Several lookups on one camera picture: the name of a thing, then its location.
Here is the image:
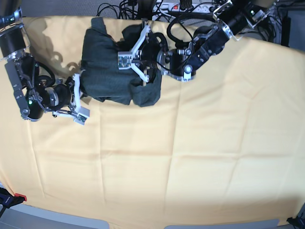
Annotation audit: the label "white power strip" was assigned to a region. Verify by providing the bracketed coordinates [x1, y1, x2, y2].
[152, 0, 226, 15]

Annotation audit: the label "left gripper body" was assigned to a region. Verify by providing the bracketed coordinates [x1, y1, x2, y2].
[117, 19, 172, 86]

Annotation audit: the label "black clamp right corner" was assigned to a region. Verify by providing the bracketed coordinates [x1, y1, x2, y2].
[286, 216, 305, 229]

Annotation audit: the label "tangled black cables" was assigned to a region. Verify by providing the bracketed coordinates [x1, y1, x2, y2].
[96, 0, 143, 20]

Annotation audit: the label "dark green long-sleeve shirt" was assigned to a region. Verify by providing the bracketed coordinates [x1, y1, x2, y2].
[81, 18, 162, 107]

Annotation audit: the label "black upright post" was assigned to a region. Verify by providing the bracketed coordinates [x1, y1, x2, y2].
[281, 10, 291, 47]

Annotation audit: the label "red and black clamp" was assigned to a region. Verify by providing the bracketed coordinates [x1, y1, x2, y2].
[0, 187, 27, 208]

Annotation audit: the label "yellow table cloth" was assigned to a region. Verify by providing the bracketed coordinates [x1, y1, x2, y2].
[0, 15, 305, 226]

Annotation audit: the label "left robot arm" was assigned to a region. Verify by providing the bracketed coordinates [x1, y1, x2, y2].
[117, 0, 276, 83]

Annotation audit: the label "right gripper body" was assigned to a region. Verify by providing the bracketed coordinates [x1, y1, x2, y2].
[42, 72, 90, 125]

